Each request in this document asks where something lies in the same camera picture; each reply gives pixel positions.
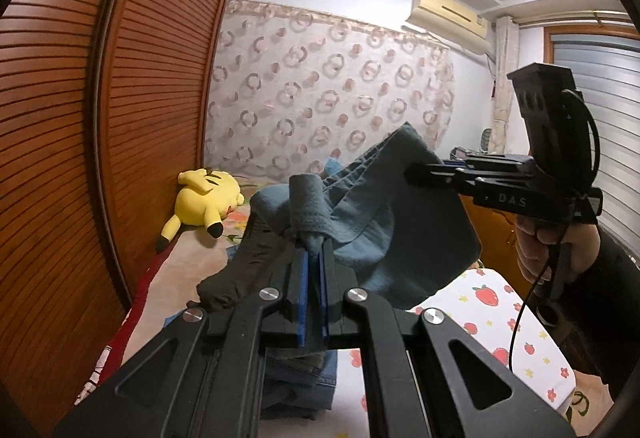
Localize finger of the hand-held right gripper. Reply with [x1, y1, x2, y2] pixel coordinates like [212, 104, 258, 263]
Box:
[439, 156, 507, 170]
[403, 161, 482, 192]

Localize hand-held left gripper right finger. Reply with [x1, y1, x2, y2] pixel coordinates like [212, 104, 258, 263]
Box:
[318, 245, 576, 438]

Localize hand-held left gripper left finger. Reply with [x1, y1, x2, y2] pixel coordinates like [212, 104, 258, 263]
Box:
[52, 245, 310, 438]

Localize black pants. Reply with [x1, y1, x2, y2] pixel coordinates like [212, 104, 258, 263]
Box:
[195, 212, 302, 315]

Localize teal pants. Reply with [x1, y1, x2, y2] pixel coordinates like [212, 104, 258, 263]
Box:
[248, 121, 484, 312]

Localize person's right forearm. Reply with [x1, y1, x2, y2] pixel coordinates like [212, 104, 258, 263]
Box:
[570, 223, 640, 411]

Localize person's right hand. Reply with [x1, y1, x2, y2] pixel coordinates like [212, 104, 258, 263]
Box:
[515, 213, 602, 294]

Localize bundled patterned curtain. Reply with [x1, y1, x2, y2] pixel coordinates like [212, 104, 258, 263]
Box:
[492, 15, 522, 157]

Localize grey window blind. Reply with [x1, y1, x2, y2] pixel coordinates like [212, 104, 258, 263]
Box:
[544, 25, 640, 260]

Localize wooden cabinet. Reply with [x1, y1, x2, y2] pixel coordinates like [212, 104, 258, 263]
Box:
[457, 190, 527, 305]

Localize blue folded jeans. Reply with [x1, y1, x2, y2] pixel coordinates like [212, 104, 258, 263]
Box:
[259, 345, 339, 425]

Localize curtain rod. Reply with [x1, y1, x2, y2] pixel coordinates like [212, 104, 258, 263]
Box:
[509, 9, 637, 27]

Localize yellow plush toy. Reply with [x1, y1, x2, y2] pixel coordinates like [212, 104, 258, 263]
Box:
[154, 167, 246, 254]

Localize beige air conditioner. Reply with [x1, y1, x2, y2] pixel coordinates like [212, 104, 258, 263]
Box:
[403, 0, 492, 55]

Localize white fruit-print sheet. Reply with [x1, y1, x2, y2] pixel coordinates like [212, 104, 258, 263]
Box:
[330, 267, 577, 438]

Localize narrow wooden slatted wardrobe door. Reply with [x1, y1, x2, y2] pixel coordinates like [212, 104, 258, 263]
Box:
[94, 0, 247, 301]

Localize wide wooden slatted wardrobe door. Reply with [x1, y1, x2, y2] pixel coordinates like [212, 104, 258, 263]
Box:
[0, 0, 132, 424]

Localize ring-patterned wall cloth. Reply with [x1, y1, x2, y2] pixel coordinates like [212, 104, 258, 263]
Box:
[202, 0, 457, 185]

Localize black cable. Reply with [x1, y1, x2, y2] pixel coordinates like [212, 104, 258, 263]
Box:
[508, 89, 602, 372]

